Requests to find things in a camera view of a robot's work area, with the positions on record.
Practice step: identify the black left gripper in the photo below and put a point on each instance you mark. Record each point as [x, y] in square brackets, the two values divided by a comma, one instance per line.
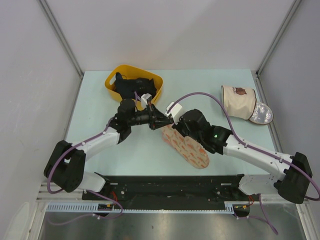
[156, 119]

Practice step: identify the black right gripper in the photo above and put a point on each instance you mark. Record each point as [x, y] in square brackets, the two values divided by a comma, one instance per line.
[178, 127]

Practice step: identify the pink tulip mesh laundry bag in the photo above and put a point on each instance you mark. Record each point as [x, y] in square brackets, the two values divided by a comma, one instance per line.
[192, 151]

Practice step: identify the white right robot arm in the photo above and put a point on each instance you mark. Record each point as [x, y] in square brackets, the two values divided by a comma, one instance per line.
[292, 172]

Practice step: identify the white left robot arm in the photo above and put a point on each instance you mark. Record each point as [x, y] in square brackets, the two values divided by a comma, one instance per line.
[66, 165]

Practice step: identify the beige fabric storage bag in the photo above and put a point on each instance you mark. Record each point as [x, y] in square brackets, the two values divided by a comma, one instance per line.
[242, 102]

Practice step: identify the black clothes pile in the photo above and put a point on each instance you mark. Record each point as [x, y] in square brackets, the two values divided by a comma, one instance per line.
[128, 87]

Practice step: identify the yellow plastic basket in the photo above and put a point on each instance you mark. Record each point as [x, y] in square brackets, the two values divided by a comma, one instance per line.
[132, 72]

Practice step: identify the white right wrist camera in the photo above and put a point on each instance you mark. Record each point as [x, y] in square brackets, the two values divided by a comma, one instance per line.
[174, 111]

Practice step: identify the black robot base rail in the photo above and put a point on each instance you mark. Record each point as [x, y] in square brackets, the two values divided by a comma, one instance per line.
[172, 190]

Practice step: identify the white slotted cable duct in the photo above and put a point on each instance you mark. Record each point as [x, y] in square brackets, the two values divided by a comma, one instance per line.
[104, 207]

